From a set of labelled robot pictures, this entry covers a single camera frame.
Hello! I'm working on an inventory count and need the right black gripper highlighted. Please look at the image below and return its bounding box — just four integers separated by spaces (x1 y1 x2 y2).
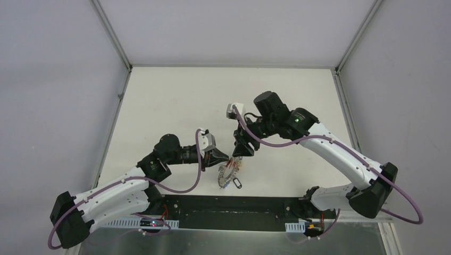
232 116 277 157

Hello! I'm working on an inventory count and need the key with red tag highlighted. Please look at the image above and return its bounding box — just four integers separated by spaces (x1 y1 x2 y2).
227 158 236 169

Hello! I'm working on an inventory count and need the metal disc keyring holder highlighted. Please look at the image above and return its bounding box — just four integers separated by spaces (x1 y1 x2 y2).
217 157 243 189

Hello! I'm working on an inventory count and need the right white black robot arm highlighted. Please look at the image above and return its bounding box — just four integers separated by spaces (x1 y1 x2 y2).
226 91 398 218

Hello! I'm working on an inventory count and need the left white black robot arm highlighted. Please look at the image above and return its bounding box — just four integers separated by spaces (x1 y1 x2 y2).
47 129 229 250

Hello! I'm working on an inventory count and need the black tag on disc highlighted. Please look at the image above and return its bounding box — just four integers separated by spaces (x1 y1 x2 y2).
232 178 243 189

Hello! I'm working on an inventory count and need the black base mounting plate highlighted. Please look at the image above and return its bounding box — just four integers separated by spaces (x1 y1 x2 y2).
143 194 336 232

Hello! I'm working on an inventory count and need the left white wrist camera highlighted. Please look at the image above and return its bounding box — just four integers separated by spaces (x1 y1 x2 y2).
197 129 216 153

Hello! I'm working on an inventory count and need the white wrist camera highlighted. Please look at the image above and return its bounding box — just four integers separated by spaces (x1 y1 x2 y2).
226 103 246 120
197 129 216 153

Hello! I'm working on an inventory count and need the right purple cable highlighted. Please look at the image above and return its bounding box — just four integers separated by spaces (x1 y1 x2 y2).
232 105 424 243

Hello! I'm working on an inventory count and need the purple cable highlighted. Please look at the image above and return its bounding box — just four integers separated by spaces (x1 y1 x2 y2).
47 129 206 251
232 105 424 243

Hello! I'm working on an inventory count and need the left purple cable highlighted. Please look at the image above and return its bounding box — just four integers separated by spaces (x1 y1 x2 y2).
47 129 206 251

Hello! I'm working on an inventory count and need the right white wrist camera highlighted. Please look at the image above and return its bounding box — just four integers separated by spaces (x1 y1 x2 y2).
226 103 246 120

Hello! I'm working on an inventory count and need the right white cable duct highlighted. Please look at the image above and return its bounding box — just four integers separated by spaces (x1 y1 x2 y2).
285 222 306 233

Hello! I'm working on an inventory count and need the aluminium frame rail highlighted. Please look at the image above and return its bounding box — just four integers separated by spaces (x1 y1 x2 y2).
338 209 392 223

